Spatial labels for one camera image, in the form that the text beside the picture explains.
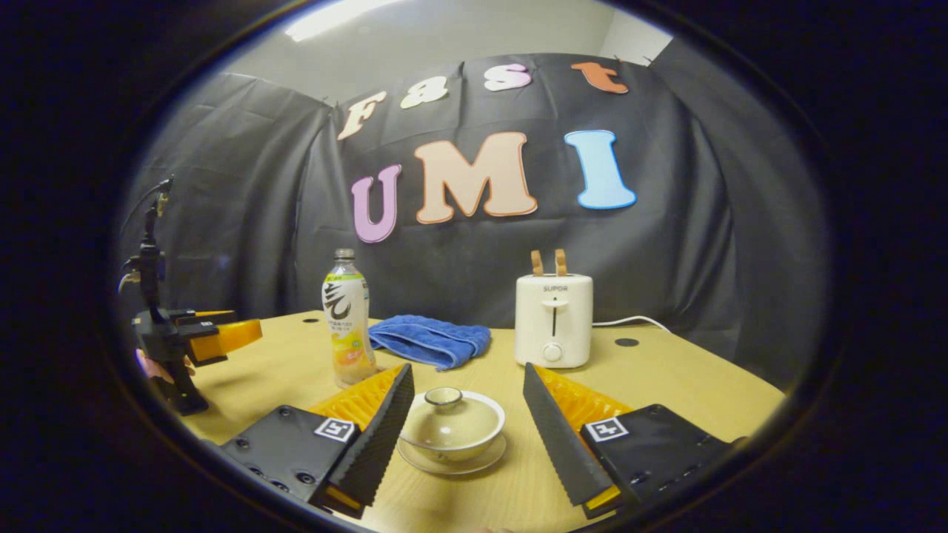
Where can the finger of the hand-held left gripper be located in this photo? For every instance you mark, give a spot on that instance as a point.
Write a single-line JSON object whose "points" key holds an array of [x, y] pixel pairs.
{"points": [[211, 317], [229, 337]]}

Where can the cream teacup lid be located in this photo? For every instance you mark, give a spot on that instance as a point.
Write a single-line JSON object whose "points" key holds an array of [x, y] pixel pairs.
{"points": [[452, 422]]}

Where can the cream ceramic teacup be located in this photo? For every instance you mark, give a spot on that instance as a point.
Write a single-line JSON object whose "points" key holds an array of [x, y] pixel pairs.
{"points": [[485, 437]]}

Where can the blue towel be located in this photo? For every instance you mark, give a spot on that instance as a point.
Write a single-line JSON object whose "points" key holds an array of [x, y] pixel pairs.
{"points": [[429, 339]]}

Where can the clear water bottle white label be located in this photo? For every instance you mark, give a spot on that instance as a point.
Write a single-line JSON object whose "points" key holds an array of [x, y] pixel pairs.
{"points": [[348, 318]]}

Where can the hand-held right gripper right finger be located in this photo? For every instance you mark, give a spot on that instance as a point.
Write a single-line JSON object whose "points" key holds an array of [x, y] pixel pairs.
{"points": [[563, 444]]}

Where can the toast bread slice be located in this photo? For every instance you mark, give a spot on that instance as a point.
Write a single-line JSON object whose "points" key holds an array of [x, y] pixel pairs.
{"points": [[561, 262], [537, 263]]}

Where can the white toaster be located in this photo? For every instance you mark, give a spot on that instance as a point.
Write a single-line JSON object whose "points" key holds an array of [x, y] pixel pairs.
{"points": [[554, 318]]}

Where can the cream ceramic saucer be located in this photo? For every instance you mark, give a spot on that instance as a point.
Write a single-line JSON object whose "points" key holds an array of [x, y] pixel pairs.
{"points": [[452, 468]]}

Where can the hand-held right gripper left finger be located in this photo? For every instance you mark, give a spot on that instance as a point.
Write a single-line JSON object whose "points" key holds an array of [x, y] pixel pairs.
{"points": [[378, 437]]}

